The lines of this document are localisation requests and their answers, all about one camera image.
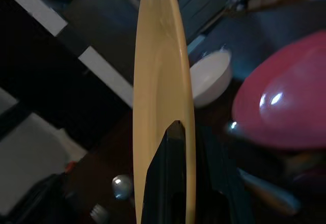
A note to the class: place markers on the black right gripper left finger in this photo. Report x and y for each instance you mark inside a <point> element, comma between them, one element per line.
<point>165,183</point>

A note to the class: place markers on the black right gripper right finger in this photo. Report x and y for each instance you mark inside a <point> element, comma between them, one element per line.
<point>224,183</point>

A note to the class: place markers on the yellow plate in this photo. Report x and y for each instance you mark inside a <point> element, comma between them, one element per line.
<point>160,56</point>

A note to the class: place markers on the metal spoon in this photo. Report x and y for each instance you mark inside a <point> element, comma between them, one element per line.
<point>122,185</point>

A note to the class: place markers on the metal fork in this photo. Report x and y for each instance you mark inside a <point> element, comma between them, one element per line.
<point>100,213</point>

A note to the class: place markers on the white bowl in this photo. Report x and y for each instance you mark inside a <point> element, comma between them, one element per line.
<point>211,79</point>

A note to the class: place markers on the pink bowl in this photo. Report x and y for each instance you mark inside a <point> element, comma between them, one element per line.
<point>285,94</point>

